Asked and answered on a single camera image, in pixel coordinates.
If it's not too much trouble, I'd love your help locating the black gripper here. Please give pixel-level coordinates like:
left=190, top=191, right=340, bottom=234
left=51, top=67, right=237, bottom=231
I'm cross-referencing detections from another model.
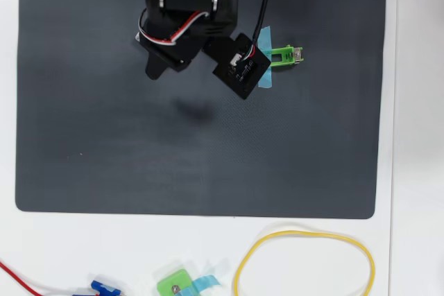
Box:
left=135, top=20, right=209, bottom=81

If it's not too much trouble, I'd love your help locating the green battery holder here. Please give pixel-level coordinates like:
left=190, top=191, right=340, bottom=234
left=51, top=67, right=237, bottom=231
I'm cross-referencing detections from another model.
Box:
left=268, top=44, right=305, bottom=69

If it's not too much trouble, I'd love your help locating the dark grey textured mat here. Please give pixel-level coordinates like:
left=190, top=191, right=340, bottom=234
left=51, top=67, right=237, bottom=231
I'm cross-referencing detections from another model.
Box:
left=15, top=0, right=388, bottom=220

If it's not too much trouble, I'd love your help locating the long blue masking tape strip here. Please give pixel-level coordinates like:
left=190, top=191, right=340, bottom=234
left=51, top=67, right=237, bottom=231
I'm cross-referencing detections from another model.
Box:
left=255, top=26, right=273, bottom=89

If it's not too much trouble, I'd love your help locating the yellow rubber band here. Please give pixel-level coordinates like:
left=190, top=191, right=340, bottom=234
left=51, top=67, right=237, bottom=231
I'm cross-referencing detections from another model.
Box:
left=232, top=229, right=377, bottom=296

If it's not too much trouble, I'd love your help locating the green printed block with screw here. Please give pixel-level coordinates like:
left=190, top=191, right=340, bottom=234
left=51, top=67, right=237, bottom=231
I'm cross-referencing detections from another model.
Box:
left=156, top=268, right=195, bottom=296

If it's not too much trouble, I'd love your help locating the short blue tape piece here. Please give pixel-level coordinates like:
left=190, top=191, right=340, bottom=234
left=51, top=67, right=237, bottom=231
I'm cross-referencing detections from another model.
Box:
left=180, top=274, right=223, bottom=296

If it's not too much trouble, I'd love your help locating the red white black servo cable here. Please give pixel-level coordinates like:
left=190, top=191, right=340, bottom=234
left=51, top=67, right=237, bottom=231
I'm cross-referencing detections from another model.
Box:
left=137, top=10, right=212, bottom=46

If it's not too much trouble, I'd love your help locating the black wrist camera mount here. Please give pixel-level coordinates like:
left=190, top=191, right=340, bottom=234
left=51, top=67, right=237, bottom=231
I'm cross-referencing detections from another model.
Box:
left=200, top=32, right=273, bottom=101

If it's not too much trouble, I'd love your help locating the blue wire connector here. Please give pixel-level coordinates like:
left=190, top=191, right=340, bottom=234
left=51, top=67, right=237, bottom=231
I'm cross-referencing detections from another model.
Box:
left=90, top=280, right=122, bottom=296

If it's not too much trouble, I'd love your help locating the red wire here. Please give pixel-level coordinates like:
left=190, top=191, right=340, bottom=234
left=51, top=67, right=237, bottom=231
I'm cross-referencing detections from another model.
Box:
left=0, top=260, right=44, bottom=296

